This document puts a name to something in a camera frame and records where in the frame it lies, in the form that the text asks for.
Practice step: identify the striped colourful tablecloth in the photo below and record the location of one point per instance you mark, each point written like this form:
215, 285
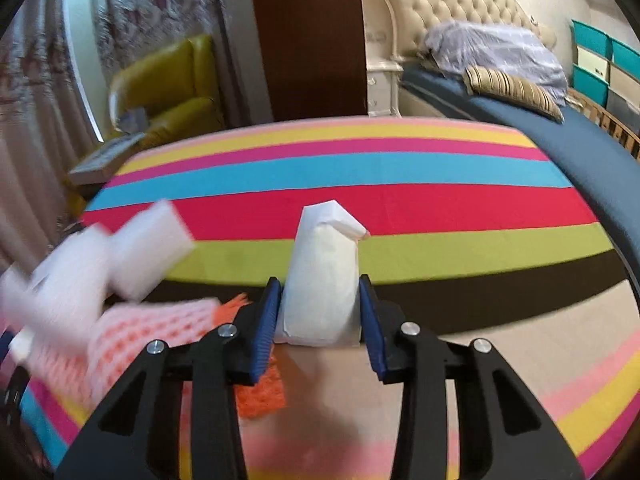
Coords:
400, 170

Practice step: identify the bed with blue sheet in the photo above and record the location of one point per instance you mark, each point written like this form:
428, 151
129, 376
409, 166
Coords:
550, 140

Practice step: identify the flat white cardboard box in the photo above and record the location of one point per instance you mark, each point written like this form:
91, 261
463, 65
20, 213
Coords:
100, 157

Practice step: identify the orange foam net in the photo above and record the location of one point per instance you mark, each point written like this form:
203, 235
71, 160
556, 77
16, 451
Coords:
265, 400

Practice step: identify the stack of plastic storage boxes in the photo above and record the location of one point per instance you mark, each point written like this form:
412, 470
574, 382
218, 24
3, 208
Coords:
595, 75

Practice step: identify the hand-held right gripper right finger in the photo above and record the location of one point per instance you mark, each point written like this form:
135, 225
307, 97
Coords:
372, 330

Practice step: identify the beige lace curtain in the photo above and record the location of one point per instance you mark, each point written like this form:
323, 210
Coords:
30, 135
150, 10

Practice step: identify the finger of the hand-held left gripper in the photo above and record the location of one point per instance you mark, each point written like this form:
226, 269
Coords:
12, 395

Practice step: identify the cream tufted headboard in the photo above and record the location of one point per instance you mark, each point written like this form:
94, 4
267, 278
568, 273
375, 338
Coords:
460, 5

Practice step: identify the grey striped pillow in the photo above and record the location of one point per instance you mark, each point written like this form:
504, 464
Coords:
505, 55

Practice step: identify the white nightstand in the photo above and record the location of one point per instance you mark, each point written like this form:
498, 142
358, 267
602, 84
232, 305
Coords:
382, 87

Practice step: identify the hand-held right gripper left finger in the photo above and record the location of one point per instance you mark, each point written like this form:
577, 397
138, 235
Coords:
265, 330

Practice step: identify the brown wooden wardrobe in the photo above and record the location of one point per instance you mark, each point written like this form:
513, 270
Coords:
310, 35

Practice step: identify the small upright picture book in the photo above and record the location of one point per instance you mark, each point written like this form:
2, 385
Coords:
132, 119

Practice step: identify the yellow leather armchair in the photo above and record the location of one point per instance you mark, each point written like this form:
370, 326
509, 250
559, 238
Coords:
185, 110

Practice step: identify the white paper bag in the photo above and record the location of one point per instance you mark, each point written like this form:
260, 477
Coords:
320, 285

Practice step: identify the wooden bed rail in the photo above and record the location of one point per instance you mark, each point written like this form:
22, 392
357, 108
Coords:
615, 125

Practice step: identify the large white foam block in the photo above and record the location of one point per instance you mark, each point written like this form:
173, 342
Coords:
150, 255

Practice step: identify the striped brown pillow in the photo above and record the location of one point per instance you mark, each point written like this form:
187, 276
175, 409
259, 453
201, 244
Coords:
515, 92

